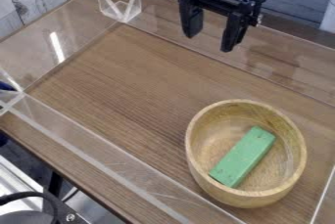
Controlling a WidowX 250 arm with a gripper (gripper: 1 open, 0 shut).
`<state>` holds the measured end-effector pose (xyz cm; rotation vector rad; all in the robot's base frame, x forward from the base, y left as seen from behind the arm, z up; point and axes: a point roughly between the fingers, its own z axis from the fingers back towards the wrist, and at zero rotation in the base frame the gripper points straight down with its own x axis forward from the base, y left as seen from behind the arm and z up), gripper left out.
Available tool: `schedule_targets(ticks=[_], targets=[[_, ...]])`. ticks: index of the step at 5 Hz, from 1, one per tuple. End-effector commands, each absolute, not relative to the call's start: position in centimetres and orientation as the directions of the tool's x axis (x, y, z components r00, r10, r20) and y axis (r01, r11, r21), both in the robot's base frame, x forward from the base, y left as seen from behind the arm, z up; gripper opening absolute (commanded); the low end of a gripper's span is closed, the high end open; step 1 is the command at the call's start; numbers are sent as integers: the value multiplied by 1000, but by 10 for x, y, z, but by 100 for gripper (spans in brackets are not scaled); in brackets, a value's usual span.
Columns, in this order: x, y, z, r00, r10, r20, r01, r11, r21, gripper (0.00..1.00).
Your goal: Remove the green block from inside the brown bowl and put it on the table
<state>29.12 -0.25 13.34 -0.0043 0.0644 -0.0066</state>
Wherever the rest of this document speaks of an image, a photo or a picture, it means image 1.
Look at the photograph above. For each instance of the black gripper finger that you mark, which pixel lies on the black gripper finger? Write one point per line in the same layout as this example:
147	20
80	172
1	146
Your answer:
192	17
238	24

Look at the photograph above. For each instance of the green rectangular block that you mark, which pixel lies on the green rectangular block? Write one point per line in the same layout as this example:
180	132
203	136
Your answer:
235	166

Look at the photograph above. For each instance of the brown wooden bowl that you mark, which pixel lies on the brown wooden bowl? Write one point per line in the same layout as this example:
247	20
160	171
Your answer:
216	129

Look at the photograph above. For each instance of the clear acrylic corner bracket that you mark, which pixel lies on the clear acrylic corner bracket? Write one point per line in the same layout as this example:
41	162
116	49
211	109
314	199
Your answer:
120	11

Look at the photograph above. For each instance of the clear acrylic front wall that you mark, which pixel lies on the clear acrylic front wall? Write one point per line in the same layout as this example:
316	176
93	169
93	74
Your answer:
123	182

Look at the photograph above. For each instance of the black metal bracket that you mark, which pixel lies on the black metal bracket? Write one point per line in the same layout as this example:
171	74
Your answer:
68	216

